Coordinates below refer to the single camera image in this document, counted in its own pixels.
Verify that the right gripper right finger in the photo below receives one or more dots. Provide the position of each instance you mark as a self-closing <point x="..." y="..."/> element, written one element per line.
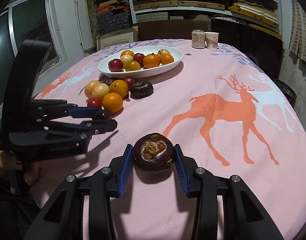
<point x="244" y="215"/>

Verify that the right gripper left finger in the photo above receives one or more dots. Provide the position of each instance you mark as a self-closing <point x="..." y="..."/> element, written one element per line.
<point x="61" y="216"/>

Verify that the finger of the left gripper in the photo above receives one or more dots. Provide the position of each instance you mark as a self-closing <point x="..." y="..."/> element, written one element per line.
<point x="50" y="109"/>
<point x="93" y="127"/>

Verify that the dark purple water chestnut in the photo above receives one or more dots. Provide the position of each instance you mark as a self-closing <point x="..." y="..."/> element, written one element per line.
<point x="141" y="89"/>

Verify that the dark red plum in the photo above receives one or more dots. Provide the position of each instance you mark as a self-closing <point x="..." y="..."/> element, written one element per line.
<point x="116" y="65"/>

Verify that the patterned dark chestnut fruit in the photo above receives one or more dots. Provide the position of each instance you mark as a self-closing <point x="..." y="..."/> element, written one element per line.
<point x="153" y="153"/>

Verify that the pale yellow fruit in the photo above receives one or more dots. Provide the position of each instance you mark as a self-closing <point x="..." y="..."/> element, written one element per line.
<point x="126" y="59"/>

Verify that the speckled yellow passion fruit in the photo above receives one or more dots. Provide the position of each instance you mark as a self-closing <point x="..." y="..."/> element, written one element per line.
<point x="163" y="51"/>

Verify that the left hand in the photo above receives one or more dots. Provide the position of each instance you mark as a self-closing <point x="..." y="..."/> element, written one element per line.
<point x="9" y="162"/>

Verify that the yellow round fruit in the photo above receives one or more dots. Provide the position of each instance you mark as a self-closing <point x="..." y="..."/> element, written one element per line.
<point x="100" y="91"/>

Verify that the yellow-orange round fruit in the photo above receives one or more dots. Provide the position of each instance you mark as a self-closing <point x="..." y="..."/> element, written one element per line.
<point x="90" y="87"/>

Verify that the small orange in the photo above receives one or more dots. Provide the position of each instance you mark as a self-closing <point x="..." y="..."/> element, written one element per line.
<point x="119" y="87"/>

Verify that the white oval plate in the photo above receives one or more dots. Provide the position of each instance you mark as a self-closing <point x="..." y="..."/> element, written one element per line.
<point x="140" y="53"/>

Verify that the large orange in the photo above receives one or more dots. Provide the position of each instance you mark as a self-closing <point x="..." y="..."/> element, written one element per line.
<point x="151" y="61"/>

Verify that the framed picture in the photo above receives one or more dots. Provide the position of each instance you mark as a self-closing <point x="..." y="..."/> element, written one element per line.
<point x="128" y="35"/>

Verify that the pink deer tablecloth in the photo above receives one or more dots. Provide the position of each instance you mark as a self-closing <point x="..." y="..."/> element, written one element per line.
<point x="225" y="114"/>

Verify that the dark wooden chair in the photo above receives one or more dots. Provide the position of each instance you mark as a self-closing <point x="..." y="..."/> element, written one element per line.
<point x="170" y="29"/>

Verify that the pink drink can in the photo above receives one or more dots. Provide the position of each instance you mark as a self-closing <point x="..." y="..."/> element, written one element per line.
<point x="198" y="39"/>

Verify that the pink paper cup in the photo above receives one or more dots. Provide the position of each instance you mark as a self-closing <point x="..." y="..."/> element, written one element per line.
<point x="211" y="40"/>

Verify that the beige checked curtain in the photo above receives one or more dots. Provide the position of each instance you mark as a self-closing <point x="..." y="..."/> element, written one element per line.
<point x="297" y="44"/>

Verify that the metal storage shelf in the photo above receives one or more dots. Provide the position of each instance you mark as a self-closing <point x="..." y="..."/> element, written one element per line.
<point x="261" y="14"/>

